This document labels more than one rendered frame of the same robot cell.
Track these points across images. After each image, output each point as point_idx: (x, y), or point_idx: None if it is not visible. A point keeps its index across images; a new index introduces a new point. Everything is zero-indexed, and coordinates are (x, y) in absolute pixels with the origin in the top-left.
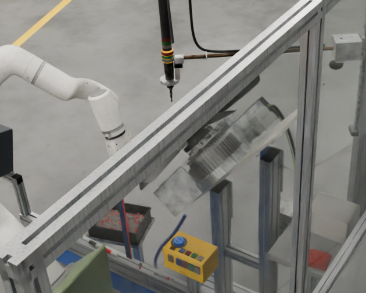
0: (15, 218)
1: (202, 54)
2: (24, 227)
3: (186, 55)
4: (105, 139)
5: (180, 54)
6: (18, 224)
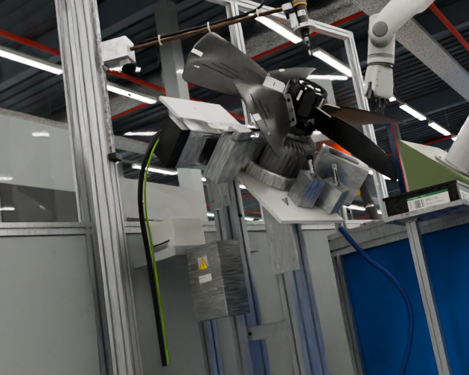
0: None
1: (261, 12)
2: None
3: (278, 7)
4: (391, 68)
5: (284, 4)
6: None
